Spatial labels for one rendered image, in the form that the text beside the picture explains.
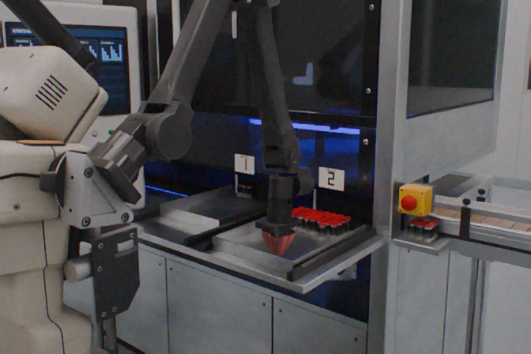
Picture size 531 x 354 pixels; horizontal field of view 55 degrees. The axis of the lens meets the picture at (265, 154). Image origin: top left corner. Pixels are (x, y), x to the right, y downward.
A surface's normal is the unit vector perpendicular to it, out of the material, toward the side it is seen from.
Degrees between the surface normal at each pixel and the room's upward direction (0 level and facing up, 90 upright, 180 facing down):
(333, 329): 90
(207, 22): 86
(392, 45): 90
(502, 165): 90
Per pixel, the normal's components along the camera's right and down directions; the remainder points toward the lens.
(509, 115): -0.63, 0.14
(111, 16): 0.65, 0.14
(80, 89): 0.80, 0.11
